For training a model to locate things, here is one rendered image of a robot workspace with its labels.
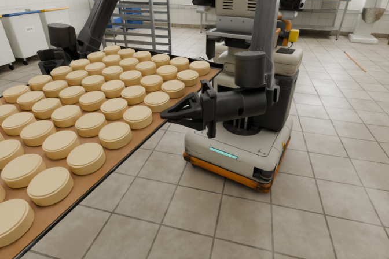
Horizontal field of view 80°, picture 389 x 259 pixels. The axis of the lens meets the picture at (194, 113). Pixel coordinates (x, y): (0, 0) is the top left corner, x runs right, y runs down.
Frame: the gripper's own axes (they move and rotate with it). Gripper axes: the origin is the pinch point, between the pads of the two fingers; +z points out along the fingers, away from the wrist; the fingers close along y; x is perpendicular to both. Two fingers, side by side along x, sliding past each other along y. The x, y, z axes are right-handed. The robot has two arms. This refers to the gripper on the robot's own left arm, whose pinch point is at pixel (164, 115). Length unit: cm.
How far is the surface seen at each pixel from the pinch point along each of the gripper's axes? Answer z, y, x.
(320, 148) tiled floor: -129, 109, 76
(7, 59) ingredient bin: 188, 94, 341
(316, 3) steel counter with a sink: -411, 78, 464
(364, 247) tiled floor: -93, 101, 1
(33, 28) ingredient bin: 158, 66, 395
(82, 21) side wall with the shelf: 123, 103, 600
